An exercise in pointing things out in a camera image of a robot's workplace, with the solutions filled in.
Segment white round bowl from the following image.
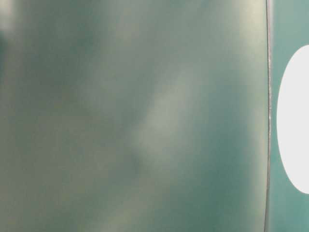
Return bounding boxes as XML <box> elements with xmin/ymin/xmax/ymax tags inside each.
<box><xmin>276</xmin><ymin>45</ymin><xmax>309</xmax><ymax>194</ymax></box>

